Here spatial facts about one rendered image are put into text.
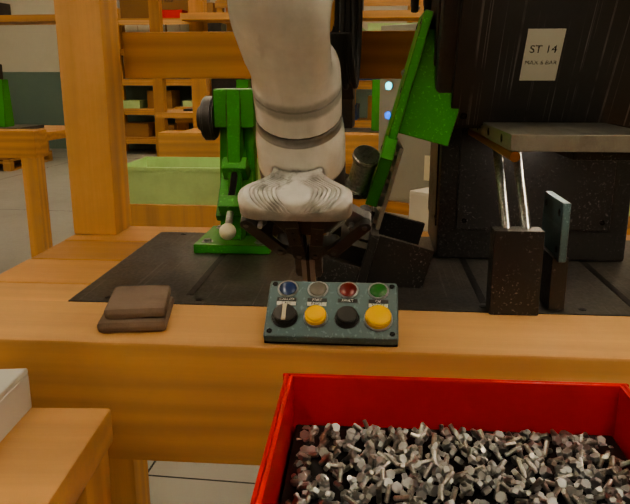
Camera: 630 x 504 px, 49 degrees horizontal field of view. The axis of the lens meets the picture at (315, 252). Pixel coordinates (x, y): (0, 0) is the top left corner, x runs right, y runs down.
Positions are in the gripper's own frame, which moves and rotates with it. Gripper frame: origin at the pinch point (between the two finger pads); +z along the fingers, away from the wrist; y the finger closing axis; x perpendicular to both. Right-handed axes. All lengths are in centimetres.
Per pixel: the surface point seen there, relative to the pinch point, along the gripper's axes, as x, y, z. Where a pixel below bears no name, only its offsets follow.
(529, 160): -38, -31, 20
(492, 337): -0.4, -20.5, 12.9
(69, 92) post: -61, 52, 24
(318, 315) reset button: 0.6, -0.7, 8.3
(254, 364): 4.8, 6.3, 12.1
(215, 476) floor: -38, 38, 150
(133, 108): -789, 354, 595
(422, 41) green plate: -34.4, -12.4, -3.9
